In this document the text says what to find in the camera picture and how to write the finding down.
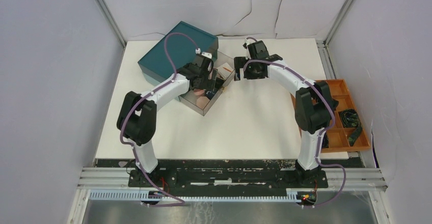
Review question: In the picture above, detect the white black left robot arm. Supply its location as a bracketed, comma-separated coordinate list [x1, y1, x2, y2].
[116, 52, 217, 187]

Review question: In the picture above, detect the white patterned palette box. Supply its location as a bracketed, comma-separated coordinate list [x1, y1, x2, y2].
[217, 63, 233, 79]

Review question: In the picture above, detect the round navy cream tin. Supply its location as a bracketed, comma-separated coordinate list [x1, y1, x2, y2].
[205, 91, 215, 100]

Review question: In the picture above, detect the black gold compact case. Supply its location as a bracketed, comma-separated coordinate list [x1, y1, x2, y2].
[214, 76, 225, 90]

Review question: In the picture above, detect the rolled green patterned tie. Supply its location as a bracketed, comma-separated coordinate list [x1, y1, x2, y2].
[339, 108, 363, 147]

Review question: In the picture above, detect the octagonal pink powder case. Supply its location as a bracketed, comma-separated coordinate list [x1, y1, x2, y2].
[196, 96, 210, 109]

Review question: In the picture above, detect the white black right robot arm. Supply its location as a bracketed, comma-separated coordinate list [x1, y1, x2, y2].
[234, 37, 337, 187]

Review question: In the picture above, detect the clear smoked drawer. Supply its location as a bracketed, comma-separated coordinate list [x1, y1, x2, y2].
[178, 51, 234, 116]

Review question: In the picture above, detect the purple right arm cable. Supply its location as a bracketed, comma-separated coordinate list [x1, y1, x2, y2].
[242, 37, 346, 208]

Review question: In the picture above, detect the black metal base rail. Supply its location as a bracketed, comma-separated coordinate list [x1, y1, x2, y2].
[148, 159, 329, 197]

